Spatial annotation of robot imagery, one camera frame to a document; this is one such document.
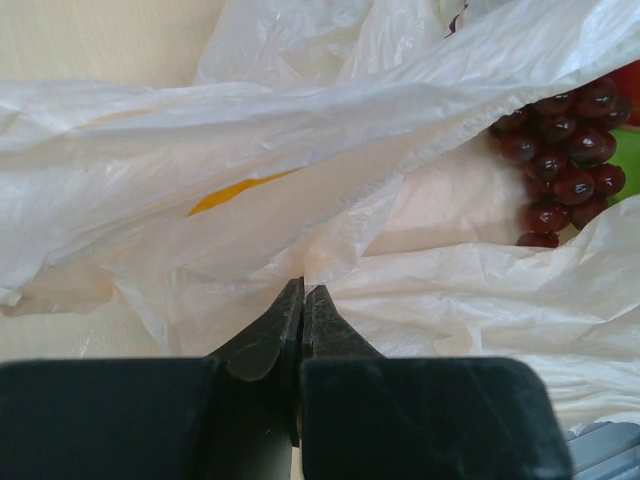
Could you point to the dark red grape bunch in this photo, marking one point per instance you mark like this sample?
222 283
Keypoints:
563 144

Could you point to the orange plastic bag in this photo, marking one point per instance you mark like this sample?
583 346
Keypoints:
344 142

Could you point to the aluminium mounting rail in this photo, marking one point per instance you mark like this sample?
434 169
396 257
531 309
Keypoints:
604 451

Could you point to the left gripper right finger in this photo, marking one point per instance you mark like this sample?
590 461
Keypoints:
326 334

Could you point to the red dragon fruit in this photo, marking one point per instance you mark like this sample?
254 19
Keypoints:
627 79

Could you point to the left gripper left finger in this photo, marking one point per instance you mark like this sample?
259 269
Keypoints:
253 353

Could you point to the green pear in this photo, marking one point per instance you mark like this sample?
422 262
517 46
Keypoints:
627 157

